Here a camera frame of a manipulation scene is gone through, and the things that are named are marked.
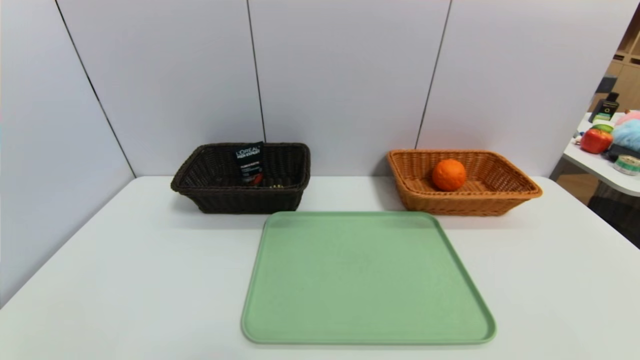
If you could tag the black cosmetic tube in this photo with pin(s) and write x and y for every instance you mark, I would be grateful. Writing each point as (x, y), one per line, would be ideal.
(250, 162)

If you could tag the orange fruit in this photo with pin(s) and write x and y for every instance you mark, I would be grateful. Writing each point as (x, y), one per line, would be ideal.
(449, 175)

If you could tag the dark brown wicker basket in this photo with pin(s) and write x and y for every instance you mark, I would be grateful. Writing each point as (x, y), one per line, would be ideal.
(285, 170)

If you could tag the orange wicker basket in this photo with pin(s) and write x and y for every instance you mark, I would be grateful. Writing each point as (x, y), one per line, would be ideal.
(425, 200)

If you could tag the light green plastic tray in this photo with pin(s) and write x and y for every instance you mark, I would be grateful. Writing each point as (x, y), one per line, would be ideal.
(360, 280)

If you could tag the red apple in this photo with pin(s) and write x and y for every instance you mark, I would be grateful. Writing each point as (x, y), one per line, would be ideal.
(596, 141)

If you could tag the black box with green print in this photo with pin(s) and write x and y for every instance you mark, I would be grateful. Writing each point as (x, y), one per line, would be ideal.
(607, 109)

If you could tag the dark grey chair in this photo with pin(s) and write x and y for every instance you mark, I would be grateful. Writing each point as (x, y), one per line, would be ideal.
(617, 215)

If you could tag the grey box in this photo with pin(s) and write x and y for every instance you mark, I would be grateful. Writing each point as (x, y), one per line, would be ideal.
(608, 84)

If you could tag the black flat item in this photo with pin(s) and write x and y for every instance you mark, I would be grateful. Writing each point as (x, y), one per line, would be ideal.
(623, 151)

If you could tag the blue fluffy toy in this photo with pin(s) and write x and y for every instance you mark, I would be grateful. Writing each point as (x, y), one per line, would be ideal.
(627, 134)

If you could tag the pink soft item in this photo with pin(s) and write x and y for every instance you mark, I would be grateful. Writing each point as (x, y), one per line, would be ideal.
(629, 117)

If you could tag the wooden shelf unit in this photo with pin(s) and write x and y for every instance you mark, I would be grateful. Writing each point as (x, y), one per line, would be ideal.
(627, 65)

